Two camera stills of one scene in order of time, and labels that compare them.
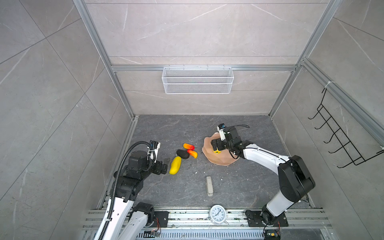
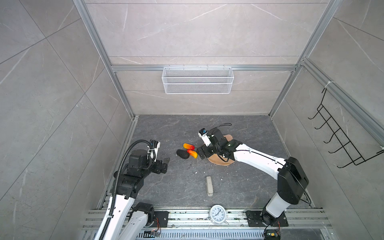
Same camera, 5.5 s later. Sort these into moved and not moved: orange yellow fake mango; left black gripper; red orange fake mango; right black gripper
Moved: right black gripper
Not moved: red orange fake mango; left black gripper; orange yellow fake mango
